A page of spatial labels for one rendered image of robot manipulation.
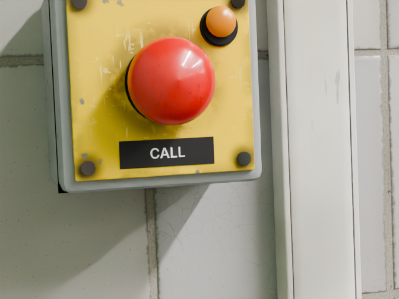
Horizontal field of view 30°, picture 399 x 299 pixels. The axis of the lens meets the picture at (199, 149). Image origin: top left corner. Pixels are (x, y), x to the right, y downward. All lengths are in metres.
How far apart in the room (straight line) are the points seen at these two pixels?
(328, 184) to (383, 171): 0.05
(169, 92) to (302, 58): 0.13
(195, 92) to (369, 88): 0.17
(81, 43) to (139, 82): 0.04
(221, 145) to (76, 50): 0.08
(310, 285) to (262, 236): 0.04
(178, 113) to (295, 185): 0.13
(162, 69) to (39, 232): 0.14
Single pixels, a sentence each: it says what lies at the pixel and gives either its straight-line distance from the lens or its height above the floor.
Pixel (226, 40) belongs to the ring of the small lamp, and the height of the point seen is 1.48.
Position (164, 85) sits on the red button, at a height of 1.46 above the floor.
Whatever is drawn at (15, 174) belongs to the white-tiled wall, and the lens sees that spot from 0.42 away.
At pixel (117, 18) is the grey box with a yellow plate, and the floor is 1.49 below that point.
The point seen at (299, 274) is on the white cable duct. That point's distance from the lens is 0.44.
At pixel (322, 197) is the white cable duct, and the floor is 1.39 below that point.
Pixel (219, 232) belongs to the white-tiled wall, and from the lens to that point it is 0.44.
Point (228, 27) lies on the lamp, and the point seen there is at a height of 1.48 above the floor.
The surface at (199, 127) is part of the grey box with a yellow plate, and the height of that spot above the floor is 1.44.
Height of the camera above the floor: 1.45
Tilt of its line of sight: 3 degrees down
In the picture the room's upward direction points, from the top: 2 degrees counter-clockwise
